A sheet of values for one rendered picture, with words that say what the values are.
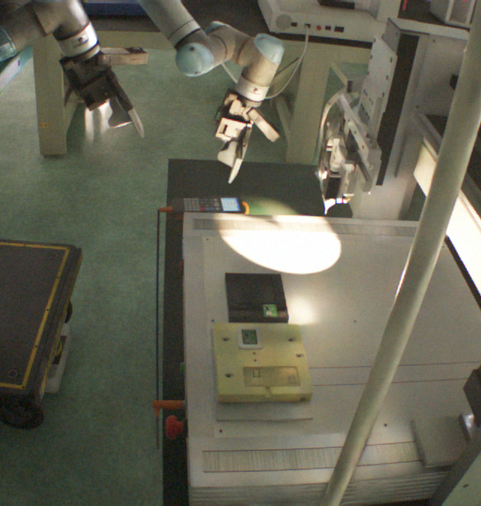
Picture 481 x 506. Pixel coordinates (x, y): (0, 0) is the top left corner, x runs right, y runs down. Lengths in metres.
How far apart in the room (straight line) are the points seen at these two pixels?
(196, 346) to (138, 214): 1.85
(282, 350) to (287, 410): 0.12
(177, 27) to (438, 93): 0.58
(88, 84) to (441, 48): 0.66
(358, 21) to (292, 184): 1.57
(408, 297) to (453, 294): 0.81
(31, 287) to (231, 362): 1.14
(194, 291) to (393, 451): 0.50
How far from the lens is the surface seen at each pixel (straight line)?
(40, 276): 2.06
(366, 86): 1.10
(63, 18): 1.12
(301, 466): 0.95
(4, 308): 1.97
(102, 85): 1.18
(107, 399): 2.08
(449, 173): 0.47
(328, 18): 3.12
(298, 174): 1.82
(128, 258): 2.61
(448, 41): 1.06
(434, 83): 1.08
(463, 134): 0.45
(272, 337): 1.07
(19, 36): 1.12
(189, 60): 1.29
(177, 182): 1.71
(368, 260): 1.35
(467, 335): 1.26
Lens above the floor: 1.66
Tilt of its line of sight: 38 degrees down
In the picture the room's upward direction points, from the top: 8 degrees clockwise
